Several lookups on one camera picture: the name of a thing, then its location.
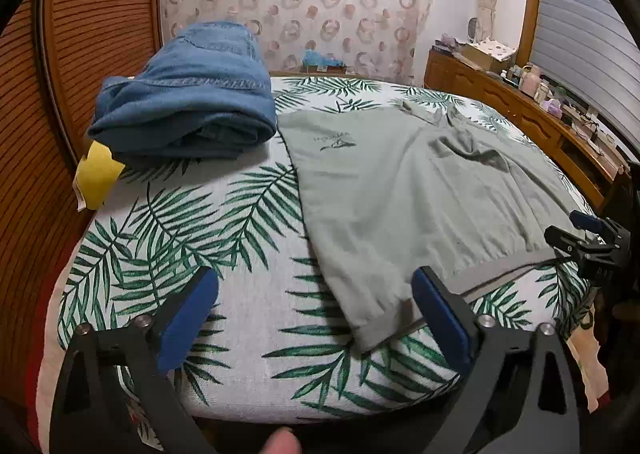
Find grey-green pants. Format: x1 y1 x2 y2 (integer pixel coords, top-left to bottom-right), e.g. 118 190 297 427
279 102 577 352

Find person's left hand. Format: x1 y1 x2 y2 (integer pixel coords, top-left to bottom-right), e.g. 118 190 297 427
260 428 302 454

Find wooden sideboard cabinet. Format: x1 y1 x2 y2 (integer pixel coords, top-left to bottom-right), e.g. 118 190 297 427
424 49 632 219

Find purple container on sideboard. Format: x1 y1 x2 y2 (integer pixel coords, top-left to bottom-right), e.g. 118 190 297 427
540 99 563 119

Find pink thermos jug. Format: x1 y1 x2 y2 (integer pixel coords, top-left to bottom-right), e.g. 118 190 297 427
518 64 541 98

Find grey window blind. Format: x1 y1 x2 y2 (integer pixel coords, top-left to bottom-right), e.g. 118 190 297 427
530 0 639 148

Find palm leaf bed sheet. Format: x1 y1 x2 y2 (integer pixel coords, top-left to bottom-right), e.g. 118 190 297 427
37 76 599 427

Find cardboard box on sideboard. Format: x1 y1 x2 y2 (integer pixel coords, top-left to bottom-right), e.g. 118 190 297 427
458 38 516 74

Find yellow plush toy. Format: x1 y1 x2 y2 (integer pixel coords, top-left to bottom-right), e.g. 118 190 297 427
73 141 125 211

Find blue item behind bed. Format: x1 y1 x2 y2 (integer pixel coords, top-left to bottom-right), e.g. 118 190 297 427
300 50 347 74

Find folded blue jeans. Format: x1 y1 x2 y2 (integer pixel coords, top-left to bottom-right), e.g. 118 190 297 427
88 21 278 168

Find brown louvered wardrobe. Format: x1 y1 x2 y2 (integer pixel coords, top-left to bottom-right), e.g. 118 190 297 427
1 0 160 412

